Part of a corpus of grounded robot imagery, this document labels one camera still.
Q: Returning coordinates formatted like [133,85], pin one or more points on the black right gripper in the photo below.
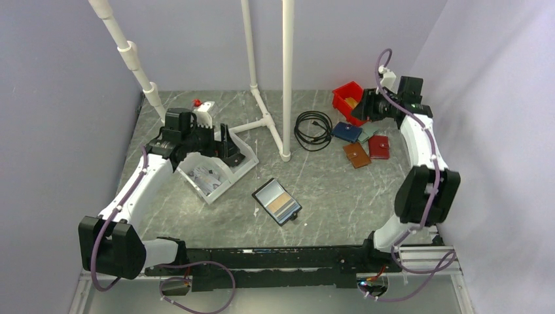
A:
[366,107]

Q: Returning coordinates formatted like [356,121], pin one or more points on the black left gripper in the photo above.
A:
[214,148]

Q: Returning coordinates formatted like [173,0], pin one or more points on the cards in tray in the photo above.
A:
[205,179]

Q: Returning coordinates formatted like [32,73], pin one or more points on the gold card in bin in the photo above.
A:
[351,102]

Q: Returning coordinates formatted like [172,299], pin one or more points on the gold card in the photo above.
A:
[351,102]
[280,203]

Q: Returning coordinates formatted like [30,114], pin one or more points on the white plastic divided tray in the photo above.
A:
[228,175]

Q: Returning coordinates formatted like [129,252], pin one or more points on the white PVC pipe frame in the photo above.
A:
[245,15]

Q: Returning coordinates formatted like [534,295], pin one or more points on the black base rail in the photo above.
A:
[264,267]

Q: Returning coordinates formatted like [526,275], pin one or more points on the red leather card holder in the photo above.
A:
[378,147]

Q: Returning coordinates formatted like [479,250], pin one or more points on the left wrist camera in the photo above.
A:
[204,111]

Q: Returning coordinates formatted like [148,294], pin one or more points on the red plastic bin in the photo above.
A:
[351,89]

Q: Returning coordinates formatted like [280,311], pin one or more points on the brown leather card holder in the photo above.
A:
[356,154]

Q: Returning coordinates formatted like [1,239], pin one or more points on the mint green card holder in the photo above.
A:
[368,130]

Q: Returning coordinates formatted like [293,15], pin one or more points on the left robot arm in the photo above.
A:
[109,242]

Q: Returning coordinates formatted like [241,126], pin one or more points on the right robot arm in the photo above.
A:
[428,190]

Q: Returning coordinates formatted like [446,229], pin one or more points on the blue leather card holder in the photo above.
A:
[346,132]

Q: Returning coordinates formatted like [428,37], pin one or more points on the black leather card holder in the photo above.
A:
[267,193]

